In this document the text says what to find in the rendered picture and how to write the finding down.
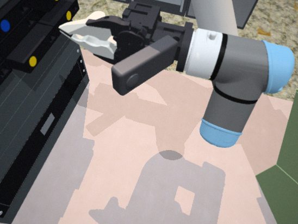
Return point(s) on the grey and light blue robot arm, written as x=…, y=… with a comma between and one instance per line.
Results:
x=241, y=68

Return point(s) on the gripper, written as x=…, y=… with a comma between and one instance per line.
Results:
x=140, y=26

